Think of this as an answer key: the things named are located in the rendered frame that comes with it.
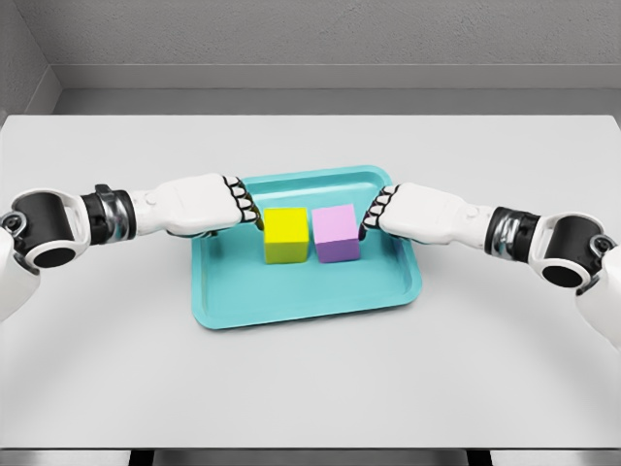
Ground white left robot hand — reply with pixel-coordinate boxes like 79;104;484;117
170;172;266;240

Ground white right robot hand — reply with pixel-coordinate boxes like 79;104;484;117
357;182;458;244

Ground pink cube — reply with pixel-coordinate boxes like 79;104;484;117
311;203;361;265

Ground yellow cube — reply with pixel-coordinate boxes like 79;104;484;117
263;207;311;265

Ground teal tray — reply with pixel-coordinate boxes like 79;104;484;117
191;164;423;332

